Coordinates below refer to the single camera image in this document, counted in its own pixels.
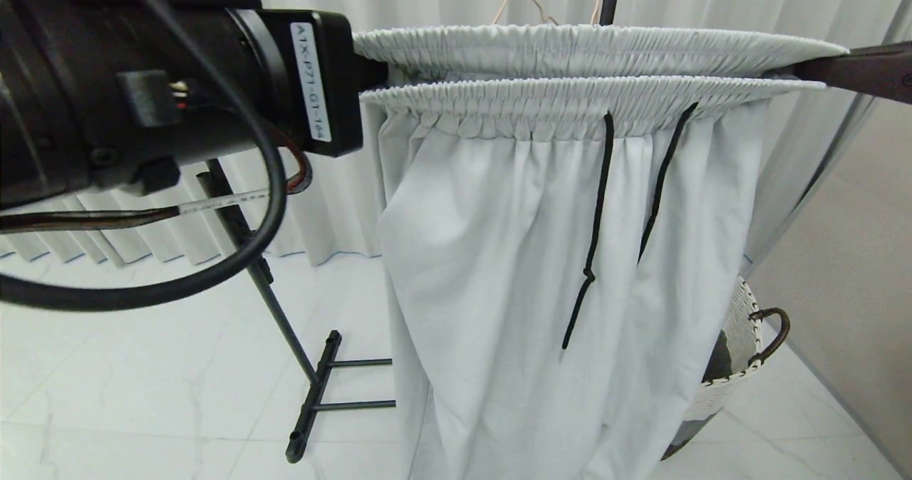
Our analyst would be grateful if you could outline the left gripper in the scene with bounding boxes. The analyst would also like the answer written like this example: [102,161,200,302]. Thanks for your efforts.
[0,0,364,210]

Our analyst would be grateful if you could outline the pale grey shorts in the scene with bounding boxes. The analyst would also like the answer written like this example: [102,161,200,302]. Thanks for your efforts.
[353,23,852,480]

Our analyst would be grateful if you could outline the black clothes rack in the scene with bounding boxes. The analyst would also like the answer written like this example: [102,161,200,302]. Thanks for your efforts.
[196,0,624,464]

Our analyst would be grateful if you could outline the white laundry basket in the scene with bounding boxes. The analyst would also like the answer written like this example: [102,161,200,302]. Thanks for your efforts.
[659,275,792,461]

